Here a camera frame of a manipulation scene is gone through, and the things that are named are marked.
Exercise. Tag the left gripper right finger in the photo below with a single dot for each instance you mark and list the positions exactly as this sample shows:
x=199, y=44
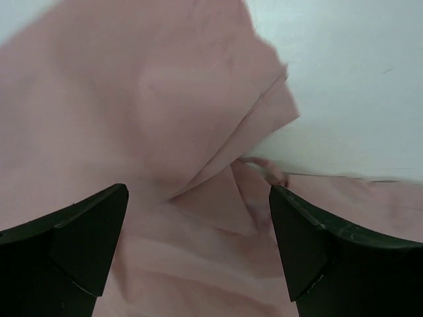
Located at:
x=335, y=268

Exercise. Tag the pink trousers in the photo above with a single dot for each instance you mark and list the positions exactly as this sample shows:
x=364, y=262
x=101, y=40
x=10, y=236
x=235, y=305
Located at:
x=168, y=97

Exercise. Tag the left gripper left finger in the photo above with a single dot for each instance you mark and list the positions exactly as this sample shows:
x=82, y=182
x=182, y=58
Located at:
x=58, y=265

